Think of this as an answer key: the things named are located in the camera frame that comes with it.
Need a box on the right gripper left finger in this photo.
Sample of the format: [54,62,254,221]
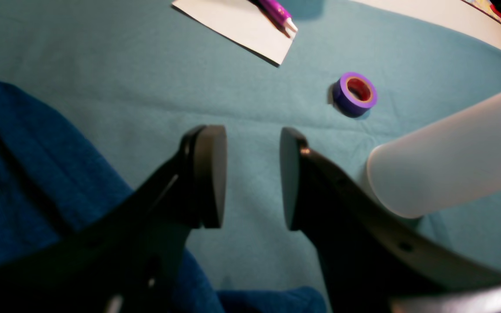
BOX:
[0,125,228,313]

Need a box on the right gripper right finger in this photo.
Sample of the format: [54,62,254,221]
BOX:
[280,127,501,313]

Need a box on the dark blue t-shirt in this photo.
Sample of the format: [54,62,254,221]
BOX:
[0,82,327,313]

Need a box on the white translucent cup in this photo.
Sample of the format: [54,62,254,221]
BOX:
[367,93,501,219]

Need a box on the purple tape roll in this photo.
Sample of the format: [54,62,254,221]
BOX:
[331,72,378,117]

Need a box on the light blue table cloth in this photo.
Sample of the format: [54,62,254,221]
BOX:
[0,0,501,299]

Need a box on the pink marker pen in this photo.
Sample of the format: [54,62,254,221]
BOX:
[254,0,298,33]

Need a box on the white paper card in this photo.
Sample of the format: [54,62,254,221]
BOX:
[172,0,296,65]

